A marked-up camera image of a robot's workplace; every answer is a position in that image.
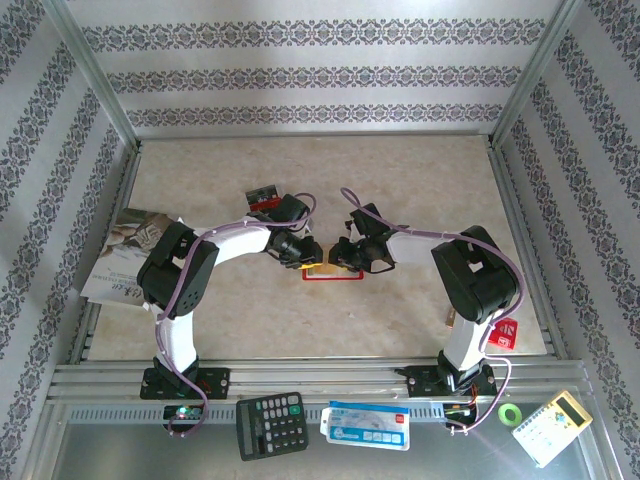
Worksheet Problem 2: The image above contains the aluminium frame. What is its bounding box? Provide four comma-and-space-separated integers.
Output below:
39, 0, 596, 424

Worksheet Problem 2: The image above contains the red card holder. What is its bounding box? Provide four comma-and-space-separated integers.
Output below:
300, 262, 365, 283

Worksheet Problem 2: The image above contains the green tape roll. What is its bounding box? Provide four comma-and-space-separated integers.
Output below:
497, 402, 523, 427

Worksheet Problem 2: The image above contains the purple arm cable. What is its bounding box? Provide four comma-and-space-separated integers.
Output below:
153, 192, 319, 439
339, 187, 526, 435

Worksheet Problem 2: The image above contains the yellow white calculator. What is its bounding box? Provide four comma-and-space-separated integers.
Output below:
511, 389, 594, 469

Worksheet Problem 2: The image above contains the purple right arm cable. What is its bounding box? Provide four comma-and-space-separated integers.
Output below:
339, 187, 526, 435

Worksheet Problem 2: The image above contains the white book with bread photo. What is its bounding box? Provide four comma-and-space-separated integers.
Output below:
79, 207, 184, 306

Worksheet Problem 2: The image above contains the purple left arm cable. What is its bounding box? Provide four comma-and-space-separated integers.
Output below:
153, 192, 319, 439

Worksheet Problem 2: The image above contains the black desk calculator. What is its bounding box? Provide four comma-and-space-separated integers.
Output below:
235, 392, 310, 462

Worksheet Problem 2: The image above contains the red cardboard box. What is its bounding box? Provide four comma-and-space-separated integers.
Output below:
446, 307, 519, 352

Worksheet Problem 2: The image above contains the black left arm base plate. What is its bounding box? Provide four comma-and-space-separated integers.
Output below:
139, 366, 232, 401

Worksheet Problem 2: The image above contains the blue white plastic pouch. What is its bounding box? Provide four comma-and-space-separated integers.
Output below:
319, 399, 411, 452

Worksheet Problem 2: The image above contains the perforated metal cable tray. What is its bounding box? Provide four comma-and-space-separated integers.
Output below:
67, 403, 446, 422

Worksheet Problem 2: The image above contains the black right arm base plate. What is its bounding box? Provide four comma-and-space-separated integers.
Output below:
405, 364, 500, 400

